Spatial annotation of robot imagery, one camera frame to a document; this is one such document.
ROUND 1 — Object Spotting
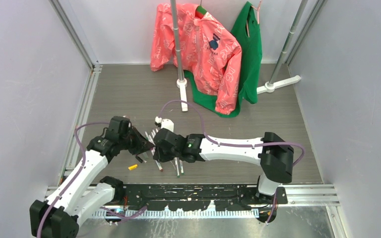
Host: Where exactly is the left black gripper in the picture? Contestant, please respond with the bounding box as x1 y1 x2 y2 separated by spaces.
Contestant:
118 125 153 155

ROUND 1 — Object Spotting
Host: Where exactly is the brown cap marker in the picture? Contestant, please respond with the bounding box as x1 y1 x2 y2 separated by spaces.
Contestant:
155 161 163 172

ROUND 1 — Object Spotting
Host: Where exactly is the black pen cap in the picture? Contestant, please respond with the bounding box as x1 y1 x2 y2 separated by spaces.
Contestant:
135 156 144 163

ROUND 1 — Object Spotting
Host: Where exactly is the yellow pen cap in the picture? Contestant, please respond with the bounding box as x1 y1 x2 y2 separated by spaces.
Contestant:
128 164 138 171

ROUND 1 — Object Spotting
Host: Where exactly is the magenta cap marker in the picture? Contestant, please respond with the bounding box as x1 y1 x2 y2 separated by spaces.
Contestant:
179 160 184 175

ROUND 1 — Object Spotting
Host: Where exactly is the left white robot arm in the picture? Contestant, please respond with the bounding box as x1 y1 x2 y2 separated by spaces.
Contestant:
29 116 154 238

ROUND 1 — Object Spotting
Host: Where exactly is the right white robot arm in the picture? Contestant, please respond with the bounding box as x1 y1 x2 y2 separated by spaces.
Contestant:
153 128 294 204

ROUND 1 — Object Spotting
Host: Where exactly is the left rack pole with foot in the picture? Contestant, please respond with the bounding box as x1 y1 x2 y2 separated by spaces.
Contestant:
170 0 188 112

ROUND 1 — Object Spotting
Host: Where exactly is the rack pole with foot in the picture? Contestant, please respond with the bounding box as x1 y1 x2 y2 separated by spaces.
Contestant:
170 0 188 112
256 0 308 95

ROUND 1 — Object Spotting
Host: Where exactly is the pink patterned jacket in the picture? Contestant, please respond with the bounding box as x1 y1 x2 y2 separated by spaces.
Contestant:
150 3 242 115

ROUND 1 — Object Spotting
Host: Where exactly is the right rack pole with foot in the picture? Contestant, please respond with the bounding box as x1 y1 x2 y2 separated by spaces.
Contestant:
256 0 308 95

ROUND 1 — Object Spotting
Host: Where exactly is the green garment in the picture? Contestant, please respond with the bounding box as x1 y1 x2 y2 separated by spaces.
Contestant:
184 1 263 119

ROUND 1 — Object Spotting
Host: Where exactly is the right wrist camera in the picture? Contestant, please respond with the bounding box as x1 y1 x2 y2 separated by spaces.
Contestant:
155 117 174 132

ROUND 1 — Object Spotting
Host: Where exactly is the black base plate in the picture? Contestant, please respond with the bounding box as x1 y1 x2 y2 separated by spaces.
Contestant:
108 184 288 212

